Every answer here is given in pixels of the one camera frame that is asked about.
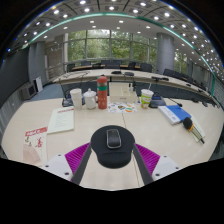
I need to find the stack of white paper cups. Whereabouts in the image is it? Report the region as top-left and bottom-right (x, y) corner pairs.
(69, 88), (84, 111)

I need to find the grey box cabinet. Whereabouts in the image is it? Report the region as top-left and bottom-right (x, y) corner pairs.
(19, 83), (37, 102)

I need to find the blue and white book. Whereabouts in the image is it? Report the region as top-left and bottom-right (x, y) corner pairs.
(157, 104), (193, 126)

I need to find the black mouse pad with wrist rest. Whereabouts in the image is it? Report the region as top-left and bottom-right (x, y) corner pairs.
(90, 124), (136, 170)

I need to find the colourful sticker sheet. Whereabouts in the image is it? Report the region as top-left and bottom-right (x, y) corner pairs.
(107, 102), (138, 114)

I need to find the white printed paper document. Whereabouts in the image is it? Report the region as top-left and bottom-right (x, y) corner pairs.
(46, 106), (76, 135)

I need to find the group of round ceiling lights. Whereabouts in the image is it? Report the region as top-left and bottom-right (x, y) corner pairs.
(6, 0), (224, 74)

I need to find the white standing panel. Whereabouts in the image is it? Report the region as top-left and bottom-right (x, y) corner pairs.
(34, 77), (44, 93)

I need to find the long curved conference table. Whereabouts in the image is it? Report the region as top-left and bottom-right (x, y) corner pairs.
(53, 68), (218, 105)

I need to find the white lidded ceramic mug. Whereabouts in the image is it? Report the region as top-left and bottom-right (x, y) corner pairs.
(82, 88), (99, 110)

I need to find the white cardboard box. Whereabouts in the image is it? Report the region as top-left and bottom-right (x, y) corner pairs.
(108, 82), (138, 104)

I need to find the group of dark office chairs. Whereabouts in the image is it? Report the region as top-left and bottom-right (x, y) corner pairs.
(66, 59), (218, 108)

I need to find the white booklet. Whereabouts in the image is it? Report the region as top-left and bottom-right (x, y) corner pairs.
(186, 114), (207, 145)

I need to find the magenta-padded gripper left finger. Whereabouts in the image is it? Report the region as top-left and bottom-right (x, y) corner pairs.
(39, 142), (93, 186)

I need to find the red and white fan-print poster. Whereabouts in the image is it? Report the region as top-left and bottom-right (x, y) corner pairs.
(22, 126), (49, 167)

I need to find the black computer mouse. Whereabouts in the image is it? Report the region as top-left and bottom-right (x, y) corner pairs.
(105, 128), (123, 150)

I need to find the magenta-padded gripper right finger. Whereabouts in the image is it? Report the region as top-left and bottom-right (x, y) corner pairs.
(132, 143), (183, 186)

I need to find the green-printed paper cup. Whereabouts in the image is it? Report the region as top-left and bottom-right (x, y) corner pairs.
(139, 88), (155, 110)

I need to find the red bottle with green band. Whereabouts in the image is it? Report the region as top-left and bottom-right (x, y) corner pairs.
(96, 75), (109, 110)

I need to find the black and yellow handheld microphone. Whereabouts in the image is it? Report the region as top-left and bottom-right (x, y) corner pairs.
(182, 116), (205, 144)

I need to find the black gooseneck conference microphone unit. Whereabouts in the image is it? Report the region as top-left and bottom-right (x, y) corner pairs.
(148, 94), (183, 109)
(59, 72), (85, 108)

